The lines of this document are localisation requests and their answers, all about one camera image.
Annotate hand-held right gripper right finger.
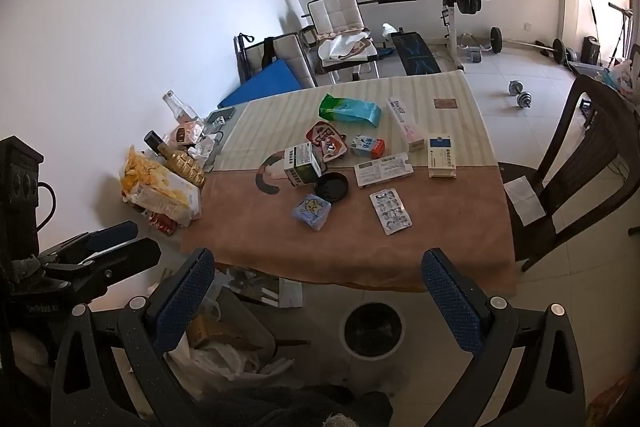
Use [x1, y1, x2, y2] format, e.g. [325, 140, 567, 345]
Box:
[421, 248, 587, 427]

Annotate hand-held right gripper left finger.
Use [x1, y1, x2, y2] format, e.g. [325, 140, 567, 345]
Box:
[50, 248, 217, 427]

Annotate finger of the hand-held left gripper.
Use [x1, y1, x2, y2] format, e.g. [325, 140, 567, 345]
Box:
[50, 237, 162, 293]
[42, 221, 139, 264]

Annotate white round trash bin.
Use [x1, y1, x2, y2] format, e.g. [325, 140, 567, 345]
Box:
[340, 299, 405, 360]

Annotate silver pill blister pack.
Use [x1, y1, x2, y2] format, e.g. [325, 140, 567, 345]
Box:
[369, 188, 414, 236]

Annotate white printed card box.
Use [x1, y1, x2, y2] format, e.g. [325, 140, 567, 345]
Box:
[354, 153, 415, 188]

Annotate blue star print packet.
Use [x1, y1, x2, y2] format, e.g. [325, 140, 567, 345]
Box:
[291, 193, 332, 232]

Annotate black round lid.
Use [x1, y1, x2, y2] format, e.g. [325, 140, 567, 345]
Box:
[314, 172, 349, 202]

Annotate small blue orange carton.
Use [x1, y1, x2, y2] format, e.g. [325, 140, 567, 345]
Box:
[348, 134, 386, 159]

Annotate white green box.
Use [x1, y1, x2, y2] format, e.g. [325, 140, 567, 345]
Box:
[282, 142, 328, 188]

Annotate red white snack packet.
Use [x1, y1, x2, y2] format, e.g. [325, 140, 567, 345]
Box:
[306, 122, 348, 162]

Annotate cardboard box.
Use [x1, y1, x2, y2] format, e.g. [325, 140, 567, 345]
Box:
[190, 314, 243, 348]

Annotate plastic bags with red packet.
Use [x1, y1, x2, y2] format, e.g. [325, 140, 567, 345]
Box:
[120, 146, 201, 228]

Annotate white plastic bag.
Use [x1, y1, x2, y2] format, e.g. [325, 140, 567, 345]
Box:
[170, 339, 296, 388]

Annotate dark striped box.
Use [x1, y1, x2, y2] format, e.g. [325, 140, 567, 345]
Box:
[225, 267, 281, 305]

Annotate dark glass bottle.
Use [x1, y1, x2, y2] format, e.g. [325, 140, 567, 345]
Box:
[144, 131, 171, 158]

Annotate brown snack packet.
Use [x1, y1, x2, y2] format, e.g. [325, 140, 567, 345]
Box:
[167, 122, 201, 145]

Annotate white paper sheet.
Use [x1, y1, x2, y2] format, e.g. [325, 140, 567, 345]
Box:
[502, 176, 546, 225]

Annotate crumpled white plastic wrap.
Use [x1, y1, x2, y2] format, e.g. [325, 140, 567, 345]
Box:
[190, 132, 221, 168]

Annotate clear glass bottle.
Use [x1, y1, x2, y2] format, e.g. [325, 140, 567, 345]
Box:
[162, 90, 201, 128]

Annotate white blue medicine box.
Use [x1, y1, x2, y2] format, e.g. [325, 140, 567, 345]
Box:
[426, 134, 458, 180]

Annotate grey smartphone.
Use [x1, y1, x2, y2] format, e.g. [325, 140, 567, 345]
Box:
[205, 106, 236, 125]

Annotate pink white long box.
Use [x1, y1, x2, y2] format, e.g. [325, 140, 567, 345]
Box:
[387, 96, 426, 152]

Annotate chrome dumbbell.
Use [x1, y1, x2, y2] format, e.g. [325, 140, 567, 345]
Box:
[507, 79, 533, 110]

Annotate green blue snack bag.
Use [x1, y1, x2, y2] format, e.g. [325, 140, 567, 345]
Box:
[319, 93, 382, 128]

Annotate blue exercise mat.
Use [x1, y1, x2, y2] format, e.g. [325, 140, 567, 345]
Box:
[217, 59, 306, 108]

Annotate dark sit-up bench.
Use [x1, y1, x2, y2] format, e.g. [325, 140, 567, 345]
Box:
[390, 32, 443, 75]

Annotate grey stepper machine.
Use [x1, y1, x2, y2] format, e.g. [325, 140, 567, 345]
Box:
[460, 32, 493, 62]

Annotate white padded panel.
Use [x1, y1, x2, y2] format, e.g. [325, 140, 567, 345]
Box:
[272, 32, 318, 88]

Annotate long floor barbell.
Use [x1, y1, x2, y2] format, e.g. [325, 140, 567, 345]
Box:
[490, 27, 576, 65]

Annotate beige cloth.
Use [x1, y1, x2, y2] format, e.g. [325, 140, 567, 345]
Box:
[318, 29, 373, 60]

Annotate white barbell rack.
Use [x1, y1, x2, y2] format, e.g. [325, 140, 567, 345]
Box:
[437, 0, 466, 72]

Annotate translucent plastic bag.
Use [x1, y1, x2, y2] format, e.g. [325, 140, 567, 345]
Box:
[602, 57, 640, 96]

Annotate black case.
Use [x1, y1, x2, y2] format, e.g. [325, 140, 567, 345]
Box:
[582, 36, 603, 65]

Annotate white padded chair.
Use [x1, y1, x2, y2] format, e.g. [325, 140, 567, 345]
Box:
[306, 0, 378, 82]

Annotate black cable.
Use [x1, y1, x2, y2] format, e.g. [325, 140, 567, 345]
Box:
[36, 181, 57, 230]

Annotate black metal frame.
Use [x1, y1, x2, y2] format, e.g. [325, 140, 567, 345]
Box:
[235, 34, 253, 82]

